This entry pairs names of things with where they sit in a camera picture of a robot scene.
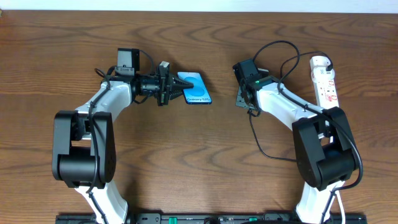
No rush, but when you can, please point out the blue Galaxy smartphone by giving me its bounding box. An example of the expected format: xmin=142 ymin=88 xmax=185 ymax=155
xmin=177 ymin=72 xmax=212 ymax=105

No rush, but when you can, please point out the black USB-C charging cable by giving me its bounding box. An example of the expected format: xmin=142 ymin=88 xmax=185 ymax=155
xmin=248 ymin=51 xmax=334 ymax=162

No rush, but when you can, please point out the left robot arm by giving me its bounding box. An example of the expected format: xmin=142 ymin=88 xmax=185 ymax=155
xmin=52 ymin=48 xmax=193 ymax=223

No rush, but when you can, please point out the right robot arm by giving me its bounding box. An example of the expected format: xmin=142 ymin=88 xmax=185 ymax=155
xmin=233 ymin=59 xmax=363 ymax=223

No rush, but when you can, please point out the white charger plug adapter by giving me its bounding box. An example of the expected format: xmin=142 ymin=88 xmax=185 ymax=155
xmin=310 ymin=55 xmax=334 ymax=75

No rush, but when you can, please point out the white power strip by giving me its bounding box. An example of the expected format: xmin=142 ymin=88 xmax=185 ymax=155
xmin=311 ymin=67 xmax=339 ymax=109

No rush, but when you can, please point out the black right camera cable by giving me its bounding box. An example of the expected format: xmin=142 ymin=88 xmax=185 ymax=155
xmin=251 ymin=40 xmax=364 ymax=224

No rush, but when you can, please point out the black camera cable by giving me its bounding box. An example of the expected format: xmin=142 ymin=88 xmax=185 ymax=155
xmin=251 ymin=40 xmax=364 ymax=224
xmin=83 ymin=49 xmax=156 ymax=224

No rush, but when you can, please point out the black left camera cable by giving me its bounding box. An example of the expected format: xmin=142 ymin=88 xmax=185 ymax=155
xmin=83 ymin=49 xmax=156 ymax=224

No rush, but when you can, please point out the white power strip cord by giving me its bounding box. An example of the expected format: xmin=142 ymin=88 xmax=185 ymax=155
xmin=332 ymin=183 xmax=346 ymax=224

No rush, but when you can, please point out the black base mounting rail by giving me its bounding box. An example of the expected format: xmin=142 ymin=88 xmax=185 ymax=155
xmin=55 ymin=212 xmax=368 ymax=224

